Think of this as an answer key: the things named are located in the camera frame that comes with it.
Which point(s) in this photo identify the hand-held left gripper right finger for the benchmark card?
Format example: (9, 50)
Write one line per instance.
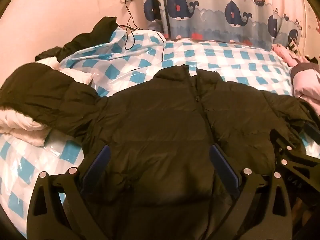
(220, 158)

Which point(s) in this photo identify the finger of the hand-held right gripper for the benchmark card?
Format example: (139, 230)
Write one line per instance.
(282, 145)
(312, 126)

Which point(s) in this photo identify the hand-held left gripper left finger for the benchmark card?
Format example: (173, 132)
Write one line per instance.
(104, 155)

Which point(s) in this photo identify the black puffer jacket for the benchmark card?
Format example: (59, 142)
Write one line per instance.
(155, 120)

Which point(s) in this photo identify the pink and grey jacket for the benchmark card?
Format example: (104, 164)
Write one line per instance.
(306, 77)

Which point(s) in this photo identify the pink cloth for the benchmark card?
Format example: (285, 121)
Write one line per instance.
(285, 53)

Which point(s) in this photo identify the black white striped cloth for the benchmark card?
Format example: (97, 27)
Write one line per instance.
(293, 46)

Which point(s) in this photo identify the white puffer jacket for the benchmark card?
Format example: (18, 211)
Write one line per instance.
(22, 127)

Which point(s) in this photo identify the blue checked bed cover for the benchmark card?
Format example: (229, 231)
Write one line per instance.
(225, 60)

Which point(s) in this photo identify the dark crumpled jacket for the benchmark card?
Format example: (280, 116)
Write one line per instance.
(82, 37)

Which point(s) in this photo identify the whale print curtain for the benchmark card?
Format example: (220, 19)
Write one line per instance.
(215, 10)

